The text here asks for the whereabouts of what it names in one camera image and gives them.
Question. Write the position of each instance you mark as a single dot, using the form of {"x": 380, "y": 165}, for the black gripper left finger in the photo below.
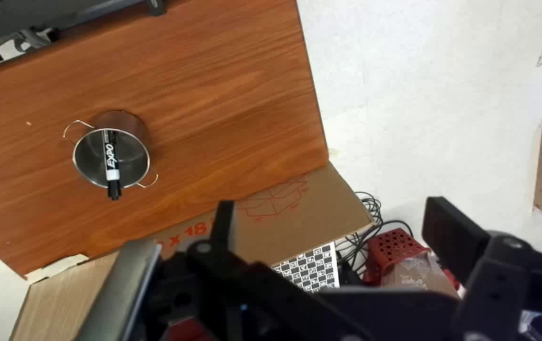
{"x": 115, "y": 313}

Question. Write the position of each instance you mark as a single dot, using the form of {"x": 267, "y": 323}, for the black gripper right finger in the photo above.
{"x": 452, "y": 237}

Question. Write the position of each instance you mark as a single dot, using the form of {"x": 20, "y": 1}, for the black and white Expo marker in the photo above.
{"x": 109, "y": 165}

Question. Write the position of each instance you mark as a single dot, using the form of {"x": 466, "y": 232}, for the small steel pot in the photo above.
{"x": 130, "y": 148}

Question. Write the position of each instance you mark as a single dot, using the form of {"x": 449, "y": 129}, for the red perforated plastic crate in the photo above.
{"x": 396, "y": 260}

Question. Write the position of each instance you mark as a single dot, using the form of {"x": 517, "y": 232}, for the black and white patterned board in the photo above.
{"x": 312, "y": 270}

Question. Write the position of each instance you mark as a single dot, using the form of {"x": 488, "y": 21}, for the brown cardboard box under table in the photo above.
{"x": 271, "y": 226}

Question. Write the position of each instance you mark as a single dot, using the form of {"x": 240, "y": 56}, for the black equipment at top left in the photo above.
{"x": 28, "y": 18}

